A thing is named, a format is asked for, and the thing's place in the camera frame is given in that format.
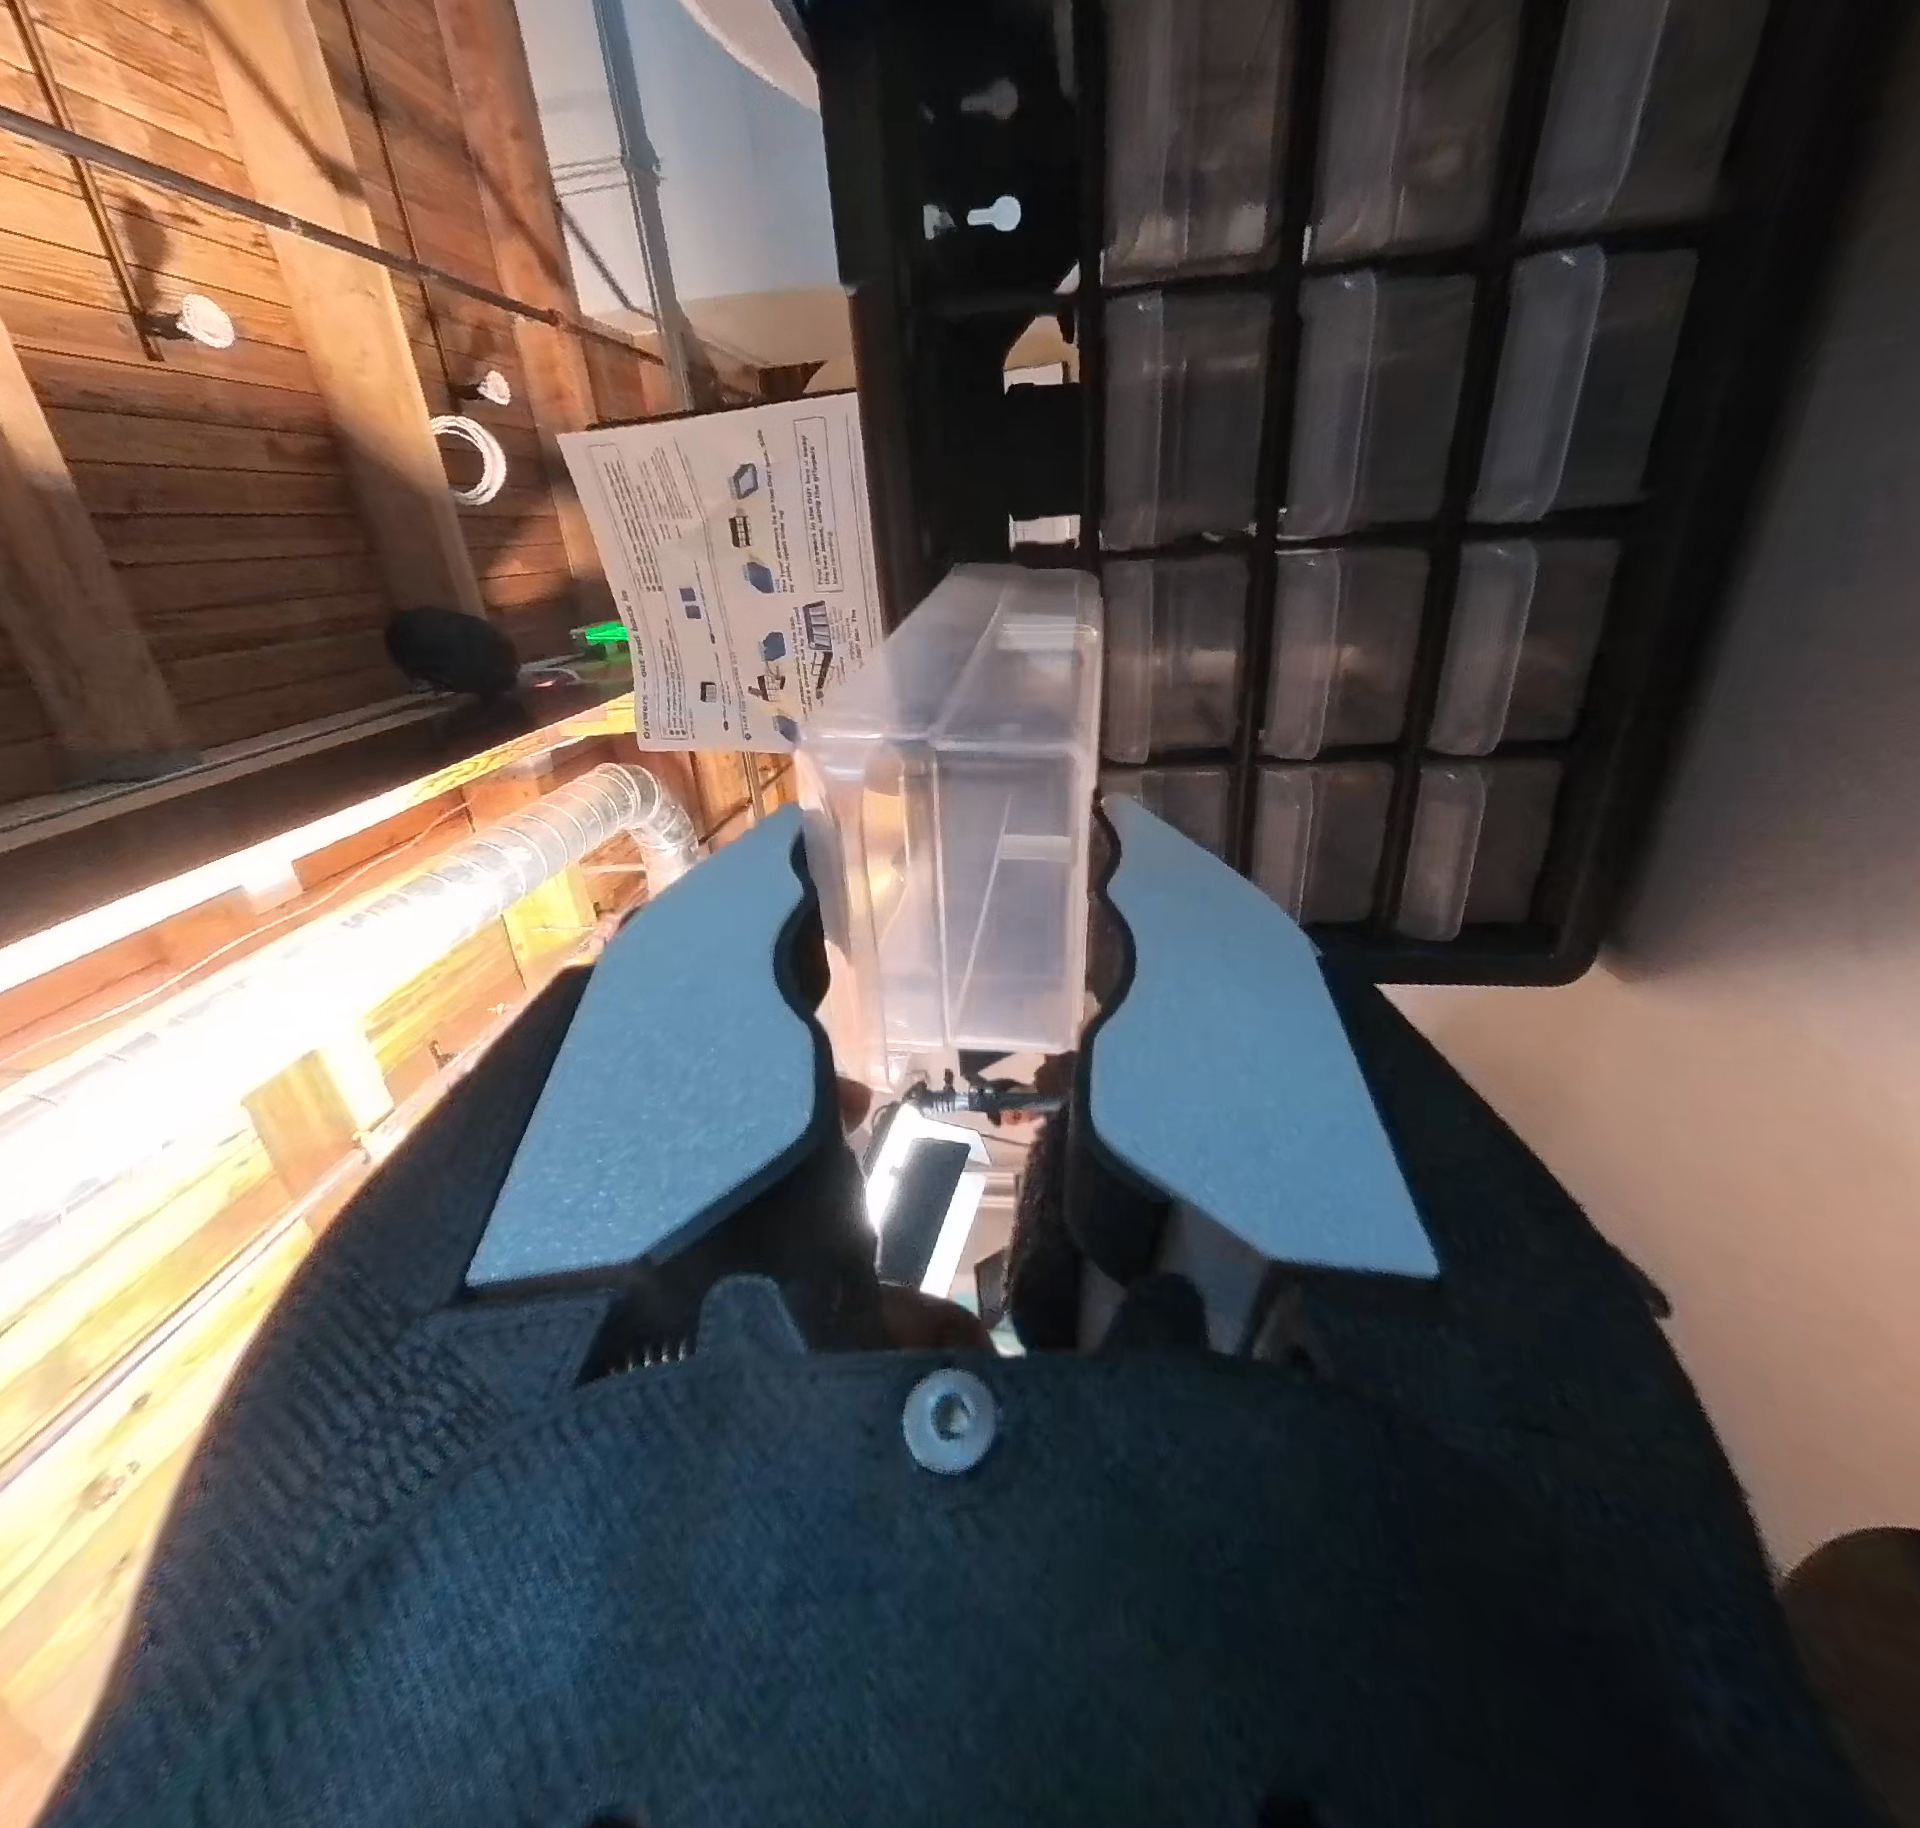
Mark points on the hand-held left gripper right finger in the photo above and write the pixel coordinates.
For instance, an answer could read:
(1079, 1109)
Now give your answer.
(1244, 1078)

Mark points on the clear plastic drawer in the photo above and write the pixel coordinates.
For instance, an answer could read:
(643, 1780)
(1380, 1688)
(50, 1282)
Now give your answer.
(961, 809)

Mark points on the thin metal rod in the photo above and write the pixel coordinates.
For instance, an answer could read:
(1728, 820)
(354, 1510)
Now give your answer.
(300, 217)

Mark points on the silver flexible duct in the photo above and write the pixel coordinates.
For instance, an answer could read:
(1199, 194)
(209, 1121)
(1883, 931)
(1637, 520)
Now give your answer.
(495, 852)

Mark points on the white instruction poster board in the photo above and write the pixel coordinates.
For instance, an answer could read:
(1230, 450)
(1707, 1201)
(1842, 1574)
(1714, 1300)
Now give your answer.
(705, 553)

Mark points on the black drawer cabinet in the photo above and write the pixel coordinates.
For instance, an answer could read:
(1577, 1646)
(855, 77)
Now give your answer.
(885, 402)

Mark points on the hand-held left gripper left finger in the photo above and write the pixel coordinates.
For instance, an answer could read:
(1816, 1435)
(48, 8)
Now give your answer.
(661, 1063)

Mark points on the white light bulb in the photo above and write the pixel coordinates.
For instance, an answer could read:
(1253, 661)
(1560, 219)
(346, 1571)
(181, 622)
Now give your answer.
(489, 388)
(199, 320)

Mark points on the green lit device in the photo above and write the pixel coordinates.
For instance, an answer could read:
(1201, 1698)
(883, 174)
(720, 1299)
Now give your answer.
(607, 638)

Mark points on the black round object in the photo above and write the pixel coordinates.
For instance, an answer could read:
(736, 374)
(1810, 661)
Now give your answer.
(451, 650)

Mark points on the set of clear cabinet drawers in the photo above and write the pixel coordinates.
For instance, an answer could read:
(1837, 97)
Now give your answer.
(1201, 402)

